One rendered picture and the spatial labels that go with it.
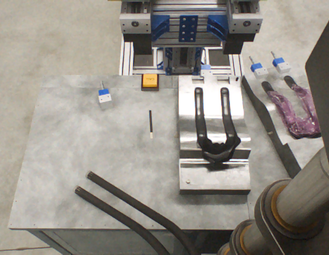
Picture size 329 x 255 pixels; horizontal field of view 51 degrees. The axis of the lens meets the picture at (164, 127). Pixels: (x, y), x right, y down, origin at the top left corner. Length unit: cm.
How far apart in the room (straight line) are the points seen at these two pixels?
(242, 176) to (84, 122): 69
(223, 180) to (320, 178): 90
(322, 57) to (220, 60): 216
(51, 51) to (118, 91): 142
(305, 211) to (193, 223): 84
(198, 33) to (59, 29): 154
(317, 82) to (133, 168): 111
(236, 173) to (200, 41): 81
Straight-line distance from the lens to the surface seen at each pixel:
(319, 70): 32
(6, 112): 268
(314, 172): 43
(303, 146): 138
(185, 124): 134
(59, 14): 320
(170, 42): 185
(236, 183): 131
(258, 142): 147
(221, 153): 133
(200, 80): 151
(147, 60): 244
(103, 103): 148
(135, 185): 134
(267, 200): 57
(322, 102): 31
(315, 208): 48
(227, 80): 153
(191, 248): 114
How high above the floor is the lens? 206
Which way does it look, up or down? 60 degrees down
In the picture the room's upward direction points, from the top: straight up
